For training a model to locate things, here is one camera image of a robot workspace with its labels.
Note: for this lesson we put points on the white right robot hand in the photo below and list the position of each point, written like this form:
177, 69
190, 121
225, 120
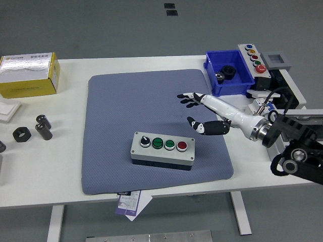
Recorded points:
227, 108

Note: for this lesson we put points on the grey four-button control box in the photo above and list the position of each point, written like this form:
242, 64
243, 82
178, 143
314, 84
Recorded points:
151, 153

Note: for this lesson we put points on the white five-button control box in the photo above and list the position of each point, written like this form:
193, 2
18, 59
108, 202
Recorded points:
255, 59

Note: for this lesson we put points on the blue plastic bin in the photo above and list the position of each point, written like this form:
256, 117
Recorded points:
232, 87

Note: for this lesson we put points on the white circuit breaker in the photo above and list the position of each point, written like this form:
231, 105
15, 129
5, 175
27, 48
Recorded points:
257, 103

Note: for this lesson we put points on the metal bevel gear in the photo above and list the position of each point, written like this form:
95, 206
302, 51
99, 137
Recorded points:
220, 78

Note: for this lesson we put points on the black hex nut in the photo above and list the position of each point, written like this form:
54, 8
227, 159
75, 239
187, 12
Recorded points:
228, 71
17, 134

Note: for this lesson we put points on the white distribution box with window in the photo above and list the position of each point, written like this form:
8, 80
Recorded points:
315, 112

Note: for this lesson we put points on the blue-grey table mat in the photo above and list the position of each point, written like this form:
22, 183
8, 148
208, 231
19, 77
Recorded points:
126, 106

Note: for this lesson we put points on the white table leg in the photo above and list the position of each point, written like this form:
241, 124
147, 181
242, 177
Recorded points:
242, 216
55, 224

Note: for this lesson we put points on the black floor outlet cover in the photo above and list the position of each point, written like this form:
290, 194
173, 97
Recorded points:
169, 5
171, 13

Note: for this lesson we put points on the white card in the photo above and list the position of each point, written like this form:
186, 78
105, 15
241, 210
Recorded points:
145, 201

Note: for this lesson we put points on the purple and white mat label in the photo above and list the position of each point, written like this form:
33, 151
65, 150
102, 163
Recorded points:
126, 204

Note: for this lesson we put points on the yellow cardboard box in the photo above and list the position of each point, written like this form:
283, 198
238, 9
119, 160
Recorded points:
25, 87

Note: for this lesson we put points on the white foam tray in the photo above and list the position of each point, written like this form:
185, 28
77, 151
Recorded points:
7, 109

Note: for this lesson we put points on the white wall switch plate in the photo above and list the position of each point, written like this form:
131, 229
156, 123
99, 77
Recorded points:
255, 93

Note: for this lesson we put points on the black and white rail device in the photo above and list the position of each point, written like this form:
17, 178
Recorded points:
290, 80

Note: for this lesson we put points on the grey square frame box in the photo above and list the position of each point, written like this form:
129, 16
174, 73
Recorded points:
282, 64

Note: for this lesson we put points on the grey metal base plate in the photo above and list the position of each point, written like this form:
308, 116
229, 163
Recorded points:
151, 237

